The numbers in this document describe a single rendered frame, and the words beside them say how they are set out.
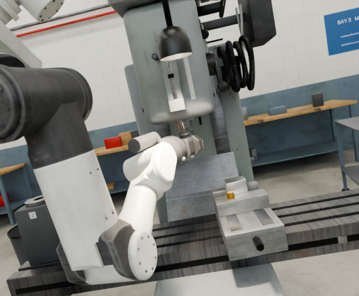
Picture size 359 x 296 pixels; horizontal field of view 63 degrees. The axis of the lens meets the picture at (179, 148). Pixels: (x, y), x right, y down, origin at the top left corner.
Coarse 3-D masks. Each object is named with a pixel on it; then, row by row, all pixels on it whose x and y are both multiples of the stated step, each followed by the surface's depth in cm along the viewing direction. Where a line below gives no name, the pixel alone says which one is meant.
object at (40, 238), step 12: (36, 204) 94; (24, 216) 93; (36, 216) 93; (48, 216) 93; (24, 228) 94; (36, 228) 94; (48, 228) 94; (24, 240) 94; (36, 240) 94; (48, 240) 94; (36, 252) 95; (48, 252) 95
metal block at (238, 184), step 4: (240, 176) 94; (224, 180) 94; (228, 180) 92; (232, 180) 91; (236, 180) 90; (240, 180) 89; (244, 180) 89; (228, 184) 89; (232, 184) 89; (236, 184) 89; (240, 184) 89; (244, 184) 89; (228, 188) 89; (232, 188) 89; (236, 188) 89; (240, 188) 89; (244, 188) 89; (236, 192) 90; (240, 192) 90
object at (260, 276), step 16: (224, 272) 84; (240, 272) 82; (256, 272) 81; (272, 272) 79; (160, 288) 82; (176, 288) 81; (192, 288) 79; (208, 288) 78; (224, 288) 77; (240, 288) 75; (256, 288) 74; (272, 288) 73
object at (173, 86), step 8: (160, 32) 73; (168, 64) 75; (176, 64) 75; (168, 72) 75; (176, 72) 75; (168, 80) 75; (176, 80) 75; (168, 88) 76; (176, 88) 76; (168, 96) 76; (176, 96) 76; (176, 104) 76; (184, 104) 76
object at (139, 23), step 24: (168, 0) 77; (192, 0) 76; (144, 24) 77; (192, 24) 76; (144, 48) 78; (192, 48) 77; (144, 72) 79; (192, 72) 78; (144, 96) 81; (192, 96) 79; (168, 120) 82
